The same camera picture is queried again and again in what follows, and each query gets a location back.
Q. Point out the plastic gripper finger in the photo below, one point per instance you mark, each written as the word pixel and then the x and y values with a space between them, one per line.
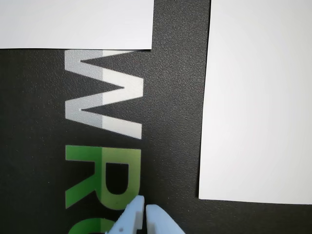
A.
pixel 129 219
pixel 158 221

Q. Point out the white paper sheet marked HOME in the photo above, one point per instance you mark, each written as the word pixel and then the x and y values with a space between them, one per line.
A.
pixel 260 97

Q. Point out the black mat with WROB print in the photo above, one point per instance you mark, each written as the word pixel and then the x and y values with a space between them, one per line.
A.
pixel 173 122

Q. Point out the white paper sheet marked 1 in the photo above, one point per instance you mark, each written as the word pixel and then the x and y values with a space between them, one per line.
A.
pixel 73 22

